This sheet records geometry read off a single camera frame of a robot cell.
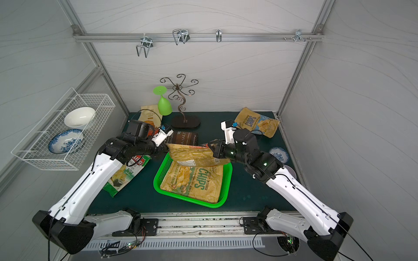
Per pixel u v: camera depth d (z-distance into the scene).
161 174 0.82
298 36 0.77
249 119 1.18
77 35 0.77
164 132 0.63
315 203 0.41
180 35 0.76
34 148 0.57
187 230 0.73
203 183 0.82
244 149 0.49
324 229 0.38
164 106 0.95
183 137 1.04
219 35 0.75
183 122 1.15
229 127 0.58
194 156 0.75
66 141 0.65
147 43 0.78
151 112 1.16
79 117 0.72
